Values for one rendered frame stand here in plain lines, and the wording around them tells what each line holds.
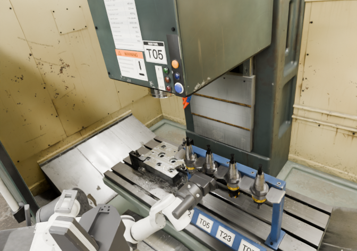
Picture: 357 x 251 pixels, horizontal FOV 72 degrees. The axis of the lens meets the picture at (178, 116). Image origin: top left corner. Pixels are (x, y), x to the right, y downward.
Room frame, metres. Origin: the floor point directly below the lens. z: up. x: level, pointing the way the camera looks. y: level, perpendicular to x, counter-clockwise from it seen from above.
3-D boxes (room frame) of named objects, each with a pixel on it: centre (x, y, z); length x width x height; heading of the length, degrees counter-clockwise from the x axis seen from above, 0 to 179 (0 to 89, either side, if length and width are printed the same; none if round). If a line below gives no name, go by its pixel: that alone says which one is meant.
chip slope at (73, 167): (1.56, 0.52, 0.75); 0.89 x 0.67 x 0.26; 135
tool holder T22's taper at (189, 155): (0.88, -0.02, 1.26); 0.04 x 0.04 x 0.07
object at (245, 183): (0.68, -0.22, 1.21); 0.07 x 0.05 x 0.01; 135
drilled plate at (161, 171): (1.20, 0.10, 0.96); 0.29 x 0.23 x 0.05; 45
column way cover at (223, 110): (1.41, -0.27, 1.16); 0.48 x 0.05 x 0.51; 45
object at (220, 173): (0.76, -0.14, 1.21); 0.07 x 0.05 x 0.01; 135
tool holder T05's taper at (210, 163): (0.80, -0.10, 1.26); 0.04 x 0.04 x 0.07
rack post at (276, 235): (0.64, -0.34, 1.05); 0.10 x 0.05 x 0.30; 135
